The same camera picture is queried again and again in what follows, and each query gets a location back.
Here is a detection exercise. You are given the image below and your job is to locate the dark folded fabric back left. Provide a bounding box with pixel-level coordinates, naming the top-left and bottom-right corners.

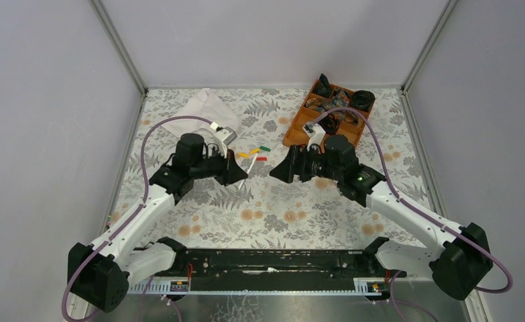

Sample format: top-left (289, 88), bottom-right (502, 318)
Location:
top-left (312, 74), bottom-right (333, 98)

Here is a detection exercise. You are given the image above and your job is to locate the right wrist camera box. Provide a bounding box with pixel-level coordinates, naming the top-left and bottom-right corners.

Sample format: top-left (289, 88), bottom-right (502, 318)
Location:
top-left (302, 121), bottom-right (326, 151)

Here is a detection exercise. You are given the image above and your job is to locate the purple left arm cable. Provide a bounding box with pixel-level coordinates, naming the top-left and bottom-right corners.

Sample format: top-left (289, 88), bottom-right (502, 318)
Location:
top-left (61, 115), bottom-right (221, 322)

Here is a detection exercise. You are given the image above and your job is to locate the dark rolled fabric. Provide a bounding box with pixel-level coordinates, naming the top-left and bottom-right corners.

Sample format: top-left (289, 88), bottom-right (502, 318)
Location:
top-left (350, 90), bottom-right (375, 113)
top-left (318, 114), bottom-right (341, 136)

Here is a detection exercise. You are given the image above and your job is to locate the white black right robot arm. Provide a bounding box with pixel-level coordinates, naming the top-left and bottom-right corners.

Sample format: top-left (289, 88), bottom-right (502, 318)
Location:
top-left (270, 135), bottom-right (493, 301)

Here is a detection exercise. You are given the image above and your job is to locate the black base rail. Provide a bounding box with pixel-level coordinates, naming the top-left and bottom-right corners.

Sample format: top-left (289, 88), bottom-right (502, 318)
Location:
top-left (146, 248), bottom-right (408, 294)

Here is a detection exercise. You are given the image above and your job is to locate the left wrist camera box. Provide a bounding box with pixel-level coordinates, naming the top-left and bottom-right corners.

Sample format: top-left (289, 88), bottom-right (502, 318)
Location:
top-left (209, 122), bottom-right (237, 158)

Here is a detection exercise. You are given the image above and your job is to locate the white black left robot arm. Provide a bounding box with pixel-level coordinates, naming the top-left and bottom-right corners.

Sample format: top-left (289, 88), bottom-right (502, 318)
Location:
top-left (67, 127), bottom-right (248, 313)

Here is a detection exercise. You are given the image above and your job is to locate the dark rolled fabric centre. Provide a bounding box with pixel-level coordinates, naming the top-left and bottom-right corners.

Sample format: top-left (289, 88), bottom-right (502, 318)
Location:
top-left (318, 114), bottom-right (341, 136)

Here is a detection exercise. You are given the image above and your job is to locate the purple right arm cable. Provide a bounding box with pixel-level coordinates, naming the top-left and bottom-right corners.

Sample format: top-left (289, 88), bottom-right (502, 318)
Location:
top-left (304, 107), bottom-right (514, 322)

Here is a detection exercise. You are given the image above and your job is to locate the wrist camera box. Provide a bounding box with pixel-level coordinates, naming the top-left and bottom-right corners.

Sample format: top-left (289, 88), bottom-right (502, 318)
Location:
top-left (302, 121), bottom-right (326, 151)
top-left (209, 122), bottom-right (237, 158)

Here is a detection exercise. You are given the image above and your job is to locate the white crumpled cloth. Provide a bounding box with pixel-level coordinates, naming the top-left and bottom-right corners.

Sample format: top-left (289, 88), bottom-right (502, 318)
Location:
top-left (162, 88), bottom-right (239, 138)

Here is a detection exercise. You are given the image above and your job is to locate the patterned fabric strip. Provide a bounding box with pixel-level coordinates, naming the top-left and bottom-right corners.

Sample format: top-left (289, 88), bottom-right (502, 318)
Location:
top-left (304, 89), bottom-right (359, 125)

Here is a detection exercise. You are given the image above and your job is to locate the dark rolled fabric back right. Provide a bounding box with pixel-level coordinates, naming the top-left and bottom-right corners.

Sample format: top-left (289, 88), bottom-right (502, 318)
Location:
top-left (350, 90), bottom-right (375, 113)

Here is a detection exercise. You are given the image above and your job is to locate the wooden compartment tray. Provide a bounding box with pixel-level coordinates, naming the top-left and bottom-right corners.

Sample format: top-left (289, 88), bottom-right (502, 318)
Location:
top-left (282, 74), bottom-right (375, 147)

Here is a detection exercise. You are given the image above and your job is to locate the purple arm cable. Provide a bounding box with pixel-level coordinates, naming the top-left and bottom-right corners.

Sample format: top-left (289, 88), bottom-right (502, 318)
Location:
top-left (304, 107), bottom-right (514, 322)
top-left (61, 115), bottom-right (221, 322)

